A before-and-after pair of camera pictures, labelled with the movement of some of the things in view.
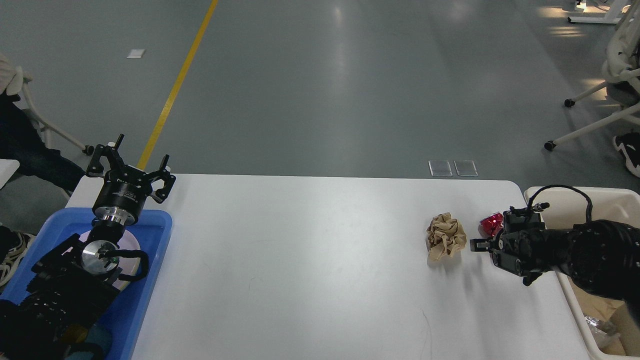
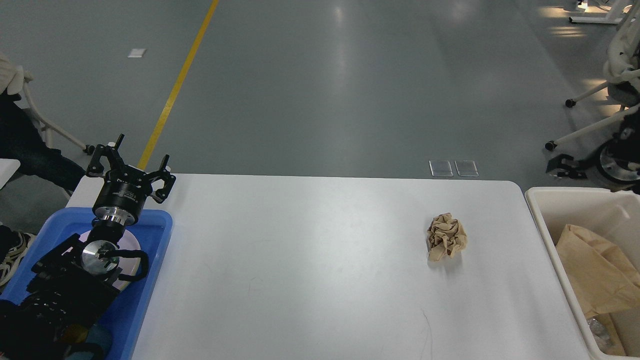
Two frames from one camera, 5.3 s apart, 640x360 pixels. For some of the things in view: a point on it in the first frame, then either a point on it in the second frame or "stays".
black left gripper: (122, 197) stays
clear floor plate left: (440, 168) stays
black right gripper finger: (479, 244) -> (619, 159)
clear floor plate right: (466, 168) stays
